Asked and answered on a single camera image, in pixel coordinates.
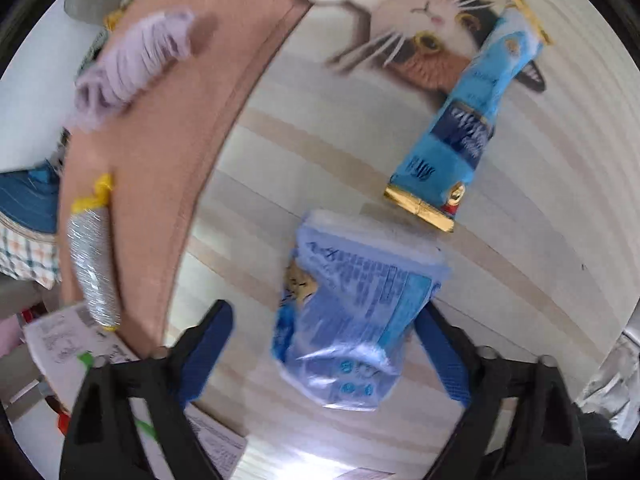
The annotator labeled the open cardboard box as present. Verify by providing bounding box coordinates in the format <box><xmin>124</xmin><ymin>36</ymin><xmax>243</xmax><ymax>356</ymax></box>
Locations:
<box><xmin>24</xmin><ymin>304</ymin><xmax>246</xmax><ymax>479</ymax></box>

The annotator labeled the lilac cloth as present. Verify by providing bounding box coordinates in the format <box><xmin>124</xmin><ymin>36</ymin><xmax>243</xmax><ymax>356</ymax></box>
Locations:
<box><xmin>72</xmin><ymin>9</ymin><xmax>195</xmax><ymax>131</ymax></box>

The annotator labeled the blue folded quilt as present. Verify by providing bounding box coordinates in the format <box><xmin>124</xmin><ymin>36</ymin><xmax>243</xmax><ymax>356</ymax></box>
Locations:
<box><xmin>0</xmin><ymin>162</ymin><xmax>60</xmax><ymax>234</ymax></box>

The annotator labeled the plaid folded quilt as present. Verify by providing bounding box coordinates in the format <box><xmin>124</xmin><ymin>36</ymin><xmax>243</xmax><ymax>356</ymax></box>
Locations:
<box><xmin>0</xmin><ymin>214</ymin><xmax>61</xmax><ymax>289</ymax></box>

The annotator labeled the long blue snack pack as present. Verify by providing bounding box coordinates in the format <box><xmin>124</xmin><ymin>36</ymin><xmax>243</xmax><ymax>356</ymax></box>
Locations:
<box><xmin>384</xmin><ymin>0</ymin><xmax>552</xmax><ymax>232</ymax></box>

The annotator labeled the light blue tissue pack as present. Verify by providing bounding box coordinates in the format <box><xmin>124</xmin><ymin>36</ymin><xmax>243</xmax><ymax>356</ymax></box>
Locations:
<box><xmin>271</xmin><ymin>209</ymin><xmax>449</xmax><ymax>412</ymax></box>

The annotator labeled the silver yellow pouch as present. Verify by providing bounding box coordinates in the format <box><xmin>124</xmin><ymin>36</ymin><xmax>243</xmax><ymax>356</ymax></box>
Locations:
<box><xmin>67</xmin><ymin>174</ymin><xmax>122</xmax><ymax>332</ymax></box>

